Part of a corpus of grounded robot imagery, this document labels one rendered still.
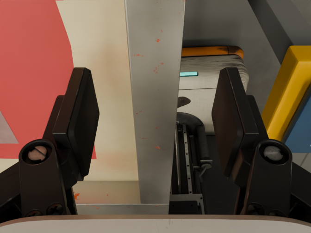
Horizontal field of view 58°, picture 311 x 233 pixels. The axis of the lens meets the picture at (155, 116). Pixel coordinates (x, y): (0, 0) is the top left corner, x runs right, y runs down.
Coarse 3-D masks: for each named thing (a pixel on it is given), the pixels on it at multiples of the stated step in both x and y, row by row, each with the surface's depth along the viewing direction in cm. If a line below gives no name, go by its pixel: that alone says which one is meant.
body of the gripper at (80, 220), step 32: (0, 224) 7; (32, 224) 7; (64, 224) 7; (96, 224) 7; (128, 224) 7; (160, 224) 7; (192, 224) 7; (224, 224) 7; (256, 224) 7; (288, 224) 7
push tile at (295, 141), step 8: (304, 96) 27; (304, 104) 27; (296, 112) 28; (304, 112) 27; (296, 120) 28; (304, 120) 28; (288, 128) 30; (296, 128) 29; (304, 128) 29; (288, 136) 30; (296, 136) 30; (304, 136) 30; (288, 144) 31; (296, 144) 31; (304, 144) 31; (296, 152) 32; (304, 152) 32
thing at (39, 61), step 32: (0, 0) 20; (32, 0) 20; (0, 32) 22; (32, 32) 22; (64, 32) 22; (0, 64) 25; (32, 64) 25; (64, 64) 25; (0, 96) 27; (32, 96) 27; (0, 128) 31; (32, 128) 31
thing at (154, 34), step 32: (128, 0) 17; (160, 0) 17; (128, 32) 19; (160, 32) 19; (160, 64) 20; (160, 96) 23; (160, 128) 26; (160, 160) 29; (96, 192) 38; (128, 192) 38; (160, 192) 34
